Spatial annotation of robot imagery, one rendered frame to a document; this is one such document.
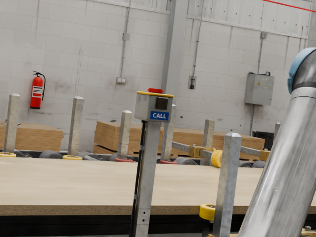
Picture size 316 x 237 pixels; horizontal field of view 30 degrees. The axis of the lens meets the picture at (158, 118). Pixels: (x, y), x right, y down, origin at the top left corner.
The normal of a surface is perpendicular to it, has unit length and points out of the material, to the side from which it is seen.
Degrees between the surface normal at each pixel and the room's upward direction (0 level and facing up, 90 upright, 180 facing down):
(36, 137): 90
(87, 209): 90
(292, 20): 90
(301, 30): 90
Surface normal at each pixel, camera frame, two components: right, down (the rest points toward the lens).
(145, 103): -0.86, -0.07
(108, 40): 0.42, 0.10
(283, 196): -0.05, -0.43
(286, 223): 0.28, -0.27
